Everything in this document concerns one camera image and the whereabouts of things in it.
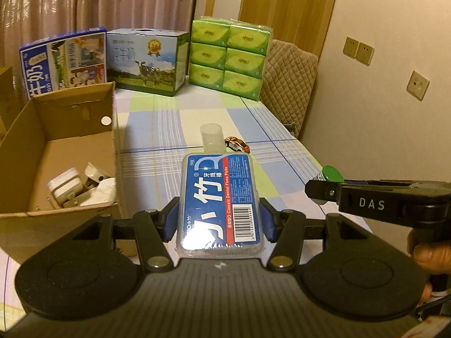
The pack of green tissue packets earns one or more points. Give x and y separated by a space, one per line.
229 56

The person's right hand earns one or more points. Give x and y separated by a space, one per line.
422 257

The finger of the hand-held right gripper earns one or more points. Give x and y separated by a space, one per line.
320 190

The clear plastic cup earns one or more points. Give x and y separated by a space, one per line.
211 137

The cardboard box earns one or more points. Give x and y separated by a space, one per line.
70 119

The cow print milk carton box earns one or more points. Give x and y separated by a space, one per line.
144 63

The green lid small jar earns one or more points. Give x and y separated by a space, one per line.
333 173

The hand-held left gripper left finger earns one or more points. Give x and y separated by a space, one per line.
171 218

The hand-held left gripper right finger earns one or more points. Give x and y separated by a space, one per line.
267 218

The white charger block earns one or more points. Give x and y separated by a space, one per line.
65 186

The blue milk carton box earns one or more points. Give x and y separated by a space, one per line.
60 63

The wooden door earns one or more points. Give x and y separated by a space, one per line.
289 0

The quilted beige chair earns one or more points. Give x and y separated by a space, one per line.
289 81

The small toy car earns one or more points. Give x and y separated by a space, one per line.
238 144

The clear dental floss box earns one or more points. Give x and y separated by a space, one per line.
218 204

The brown cardboard carton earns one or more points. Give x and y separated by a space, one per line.
7 98

